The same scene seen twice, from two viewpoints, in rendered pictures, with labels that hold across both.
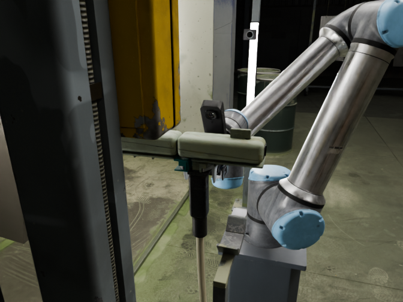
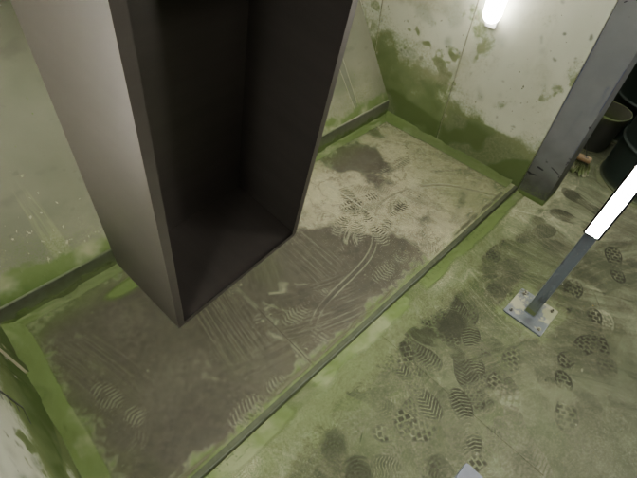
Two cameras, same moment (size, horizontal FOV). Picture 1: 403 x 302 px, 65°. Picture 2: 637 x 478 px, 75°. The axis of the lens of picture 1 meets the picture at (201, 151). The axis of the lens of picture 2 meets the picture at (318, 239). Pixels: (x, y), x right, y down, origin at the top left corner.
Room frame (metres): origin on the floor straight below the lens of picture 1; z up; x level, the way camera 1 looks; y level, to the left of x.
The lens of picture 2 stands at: (0.80, 0.09, 1.76)
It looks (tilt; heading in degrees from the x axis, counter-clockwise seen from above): 48 degrees down; 27
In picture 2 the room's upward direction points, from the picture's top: 3 degrees clockwise
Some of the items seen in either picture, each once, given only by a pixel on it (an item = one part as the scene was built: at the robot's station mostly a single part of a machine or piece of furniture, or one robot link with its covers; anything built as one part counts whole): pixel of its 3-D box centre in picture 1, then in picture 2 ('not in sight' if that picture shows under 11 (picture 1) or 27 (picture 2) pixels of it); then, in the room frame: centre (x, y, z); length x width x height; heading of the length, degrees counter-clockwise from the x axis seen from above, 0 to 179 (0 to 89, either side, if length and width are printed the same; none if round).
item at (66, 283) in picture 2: not in sight; (244, 186); (2.25, 1.34, 0.11); 2.70 x 0.02 x 0.13; 163
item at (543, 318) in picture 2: (245, 206); (530, 311); (2.32, -0.37, 0.01); 0.20 x 0.20 x 0.01; 73
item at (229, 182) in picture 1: (226, 165); not in sight; (0.85, -0.07, 1.01); 0.12 x 0.09 x 0.12; 10
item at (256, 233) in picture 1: (265, 222); not in sight; (1.05, -0.25, 0.69); 0.19 x 0.19 x 0.10
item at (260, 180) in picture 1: (269, 191); not in sight; (1.04, -0.25, 0.83); 0.17 x 0.15 x 0.18; 10
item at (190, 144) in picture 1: (140, 176); not in sight; (0.58, 0.12, 1.10); 0.49 x 0.05 x 0.23; 73
